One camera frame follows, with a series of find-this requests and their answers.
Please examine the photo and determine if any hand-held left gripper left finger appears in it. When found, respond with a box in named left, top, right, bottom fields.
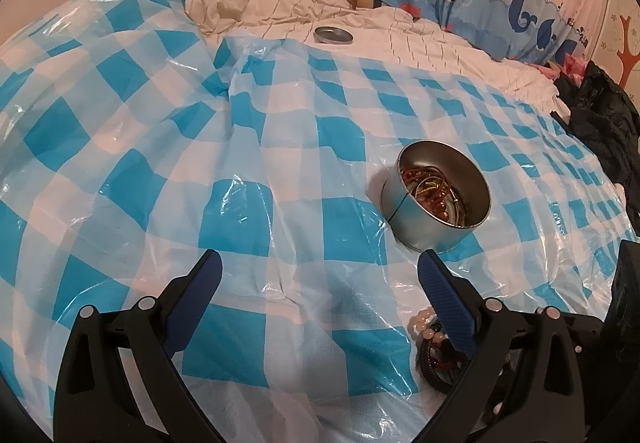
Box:
left=52, top=249, right=224, bottom=443

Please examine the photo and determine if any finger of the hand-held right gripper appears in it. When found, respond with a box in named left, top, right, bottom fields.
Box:
left=562, top=315, right=612, bottom=389

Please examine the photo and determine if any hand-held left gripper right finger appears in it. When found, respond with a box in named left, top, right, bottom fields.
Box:
left=417, top=249, right=593, bottom=443

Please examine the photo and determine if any white bead bracelet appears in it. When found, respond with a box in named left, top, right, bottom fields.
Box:
left=407, top=305, right=451, bottom=349

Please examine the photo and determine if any black woven bracelet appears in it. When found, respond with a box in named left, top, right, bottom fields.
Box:
left=417, top=318, right=481, bottom=396

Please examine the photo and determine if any round metal tin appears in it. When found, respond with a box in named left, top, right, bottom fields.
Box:
left=380, top=140, right=492, bottom=254

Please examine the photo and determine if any amber bead bracelet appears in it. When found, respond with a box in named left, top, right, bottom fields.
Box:
left=400, top=166, right=466, bottom=224

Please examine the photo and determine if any gold bangle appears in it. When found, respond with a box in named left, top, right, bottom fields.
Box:
left=412, top=176, right=453, bottom=204

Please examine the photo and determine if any black clothing pile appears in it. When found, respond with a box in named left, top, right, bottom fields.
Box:
left=550, top=60, right=640, bottom=219

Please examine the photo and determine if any blue white checkered plastic sheet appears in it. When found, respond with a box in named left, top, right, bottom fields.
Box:
left=0, top=0, right=640, bottom=443

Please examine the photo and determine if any pink cloth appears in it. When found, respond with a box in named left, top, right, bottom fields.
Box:
left=535, top=56, right=586, bottom=84

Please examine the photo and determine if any round metal tin lid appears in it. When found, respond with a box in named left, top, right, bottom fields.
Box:
left=314, top=26, right=354, bottom=45

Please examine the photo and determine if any orange tree wall sticker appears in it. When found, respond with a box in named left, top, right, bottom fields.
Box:
left=615, top=13, right=640, bottom=89

